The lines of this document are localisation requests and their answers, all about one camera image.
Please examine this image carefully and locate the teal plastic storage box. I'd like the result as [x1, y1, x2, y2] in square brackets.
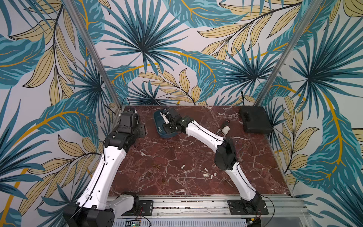
[153, 110, 178, 139]

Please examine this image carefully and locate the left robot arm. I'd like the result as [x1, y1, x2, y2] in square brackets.
[63, 107, 146, 227]

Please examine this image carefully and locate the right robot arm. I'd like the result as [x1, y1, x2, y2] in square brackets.
[159, 108, 262, 210]

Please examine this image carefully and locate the black and white bottle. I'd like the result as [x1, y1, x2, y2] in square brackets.
[217, 120, 230, 135]

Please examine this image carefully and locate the black plastic case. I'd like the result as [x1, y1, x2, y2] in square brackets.
[239, 106, 273, 135]

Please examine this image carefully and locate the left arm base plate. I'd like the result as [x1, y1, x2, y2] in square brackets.
[123, 200, 154, 216]

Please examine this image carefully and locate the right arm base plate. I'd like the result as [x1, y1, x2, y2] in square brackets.
[227, 200, 269, 216]

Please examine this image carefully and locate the aluminium frame rail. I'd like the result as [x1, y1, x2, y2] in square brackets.
[66, 194, 313, 227]

